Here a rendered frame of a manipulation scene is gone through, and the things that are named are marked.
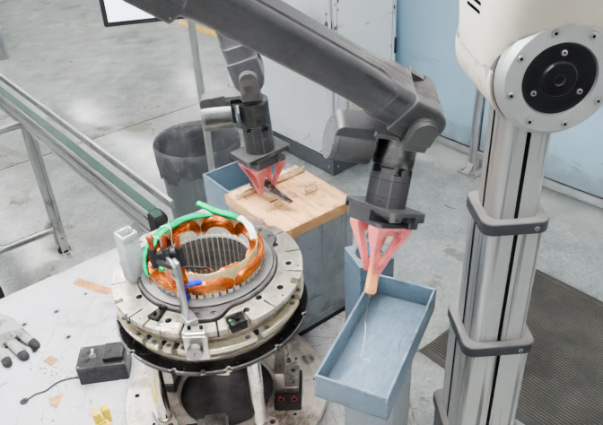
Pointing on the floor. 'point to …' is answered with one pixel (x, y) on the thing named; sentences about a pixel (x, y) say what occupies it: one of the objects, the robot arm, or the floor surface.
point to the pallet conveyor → (114, 190)
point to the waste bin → (187, 192)
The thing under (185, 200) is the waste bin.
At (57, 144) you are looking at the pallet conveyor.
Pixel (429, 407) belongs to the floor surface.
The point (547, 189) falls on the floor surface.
